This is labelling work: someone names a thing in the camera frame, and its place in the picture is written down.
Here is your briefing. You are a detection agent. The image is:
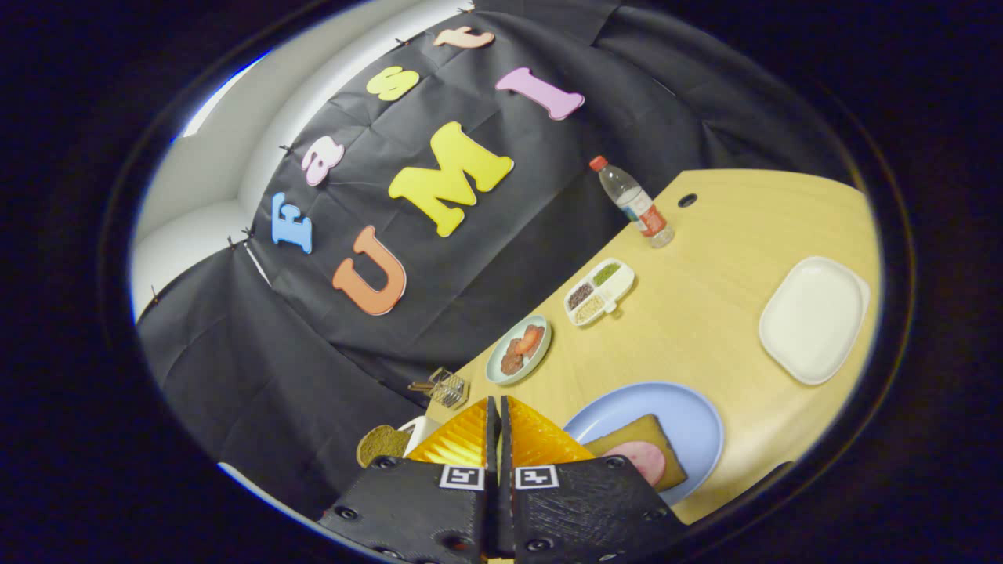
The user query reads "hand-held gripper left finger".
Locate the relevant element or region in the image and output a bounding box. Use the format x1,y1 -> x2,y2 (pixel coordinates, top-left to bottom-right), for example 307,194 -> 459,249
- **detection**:
316,396 -> 500,564

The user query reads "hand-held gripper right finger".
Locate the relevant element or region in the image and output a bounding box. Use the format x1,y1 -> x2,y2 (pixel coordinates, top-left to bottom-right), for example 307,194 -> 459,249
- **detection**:
499,396 -> 690,564

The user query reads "brown toasted bread slice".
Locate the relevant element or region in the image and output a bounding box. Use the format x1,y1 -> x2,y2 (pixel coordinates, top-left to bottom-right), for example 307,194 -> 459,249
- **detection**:
357,425 -> 412,469

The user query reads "pink ham slice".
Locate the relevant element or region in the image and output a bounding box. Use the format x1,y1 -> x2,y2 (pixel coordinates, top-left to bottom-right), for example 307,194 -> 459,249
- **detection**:
602,441 -> 667,486

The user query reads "white toaster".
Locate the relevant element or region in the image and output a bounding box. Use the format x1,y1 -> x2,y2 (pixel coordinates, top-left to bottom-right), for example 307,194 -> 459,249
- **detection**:
398,415 -> 441,457

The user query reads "toast slice on plate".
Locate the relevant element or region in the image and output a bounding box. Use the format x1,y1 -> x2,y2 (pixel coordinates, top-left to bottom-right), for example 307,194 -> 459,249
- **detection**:
584,414 -> 689,493

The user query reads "blue round plate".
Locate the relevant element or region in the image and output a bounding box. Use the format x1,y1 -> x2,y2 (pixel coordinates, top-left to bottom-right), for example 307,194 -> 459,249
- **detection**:
563,381 -> 724,506

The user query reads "pale green round plate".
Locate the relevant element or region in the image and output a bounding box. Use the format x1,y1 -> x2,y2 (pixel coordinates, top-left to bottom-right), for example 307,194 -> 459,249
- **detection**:
485,314 -> 552,386

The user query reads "white compartment condiment tray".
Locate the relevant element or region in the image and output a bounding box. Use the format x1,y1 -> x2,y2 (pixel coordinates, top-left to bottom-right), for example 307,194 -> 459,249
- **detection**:
563,258 -> 635,327

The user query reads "white rectangular plate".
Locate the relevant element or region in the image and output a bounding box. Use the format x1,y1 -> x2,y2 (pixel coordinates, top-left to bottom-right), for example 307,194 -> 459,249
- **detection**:
758,255 -> 871,386

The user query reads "clear red-capped water bottle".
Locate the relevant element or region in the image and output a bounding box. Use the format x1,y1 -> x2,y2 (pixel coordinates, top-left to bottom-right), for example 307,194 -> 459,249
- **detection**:
589,155 -> 675,249

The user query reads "small wire basket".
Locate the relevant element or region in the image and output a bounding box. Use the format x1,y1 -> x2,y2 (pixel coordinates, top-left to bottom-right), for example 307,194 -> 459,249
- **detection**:
407,367 -> 471,411

